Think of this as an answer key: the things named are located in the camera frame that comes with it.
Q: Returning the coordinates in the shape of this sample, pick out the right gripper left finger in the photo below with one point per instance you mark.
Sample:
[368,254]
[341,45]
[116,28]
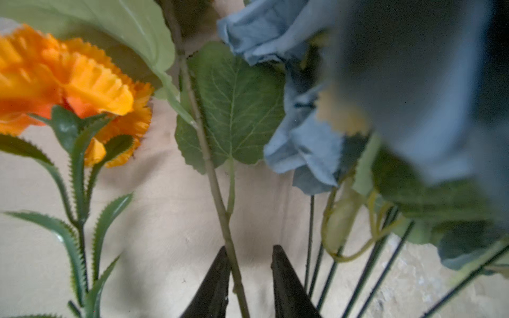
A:
[212,297]

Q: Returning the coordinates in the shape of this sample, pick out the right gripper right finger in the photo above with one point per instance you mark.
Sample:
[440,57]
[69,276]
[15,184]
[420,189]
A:
[290,298]

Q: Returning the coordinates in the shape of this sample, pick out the cream artificial daisy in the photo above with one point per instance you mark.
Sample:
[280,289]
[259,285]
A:
[226,109]

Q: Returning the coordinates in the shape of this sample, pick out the orange artificial carnation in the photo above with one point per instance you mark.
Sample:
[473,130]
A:
[68,107]

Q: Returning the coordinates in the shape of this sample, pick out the blue rose orange flower bouquet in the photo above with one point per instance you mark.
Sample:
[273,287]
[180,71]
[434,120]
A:
[397,106]

